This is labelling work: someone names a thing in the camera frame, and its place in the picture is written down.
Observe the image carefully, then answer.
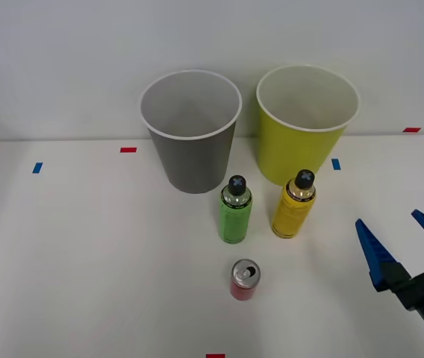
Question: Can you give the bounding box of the yellow label plastic bottle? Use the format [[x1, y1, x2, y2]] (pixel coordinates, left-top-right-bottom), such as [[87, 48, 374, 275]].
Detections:
[[270, 169, 317, 239]]

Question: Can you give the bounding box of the yellow-green plastic waste bin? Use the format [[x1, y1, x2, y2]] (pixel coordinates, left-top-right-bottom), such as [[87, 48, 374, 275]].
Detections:
[[255, 64, 361, 187]]

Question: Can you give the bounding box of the red drink can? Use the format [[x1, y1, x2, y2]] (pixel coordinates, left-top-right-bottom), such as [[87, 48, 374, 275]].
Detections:
[[229, 258, 262, 302]]

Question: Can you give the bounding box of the green label plastic bottle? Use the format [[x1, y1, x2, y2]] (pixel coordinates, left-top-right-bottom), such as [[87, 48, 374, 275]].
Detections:
[[218, 174, 253, 245]]

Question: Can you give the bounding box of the grey plastic waste bin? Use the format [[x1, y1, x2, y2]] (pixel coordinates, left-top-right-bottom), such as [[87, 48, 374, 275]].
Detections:
[[139, 69, 243, 195]]

